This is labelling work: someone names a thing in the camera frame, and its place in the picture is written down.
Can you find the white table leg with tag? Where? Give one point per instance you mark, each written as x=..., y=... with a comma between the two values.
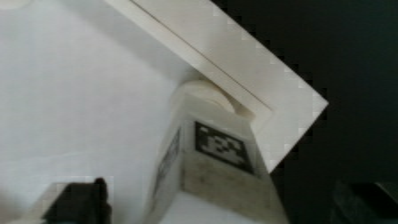
x=210, y=163

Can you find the white square tabletop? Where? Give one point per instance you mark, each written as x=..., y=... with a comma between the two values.
x=96, y=57

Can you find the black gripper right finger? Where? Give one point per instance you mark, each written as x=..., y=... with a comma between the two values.
x=364, y=203

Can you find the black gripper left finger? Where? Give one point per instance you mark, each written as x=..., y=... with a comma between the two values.
x=80, y=206

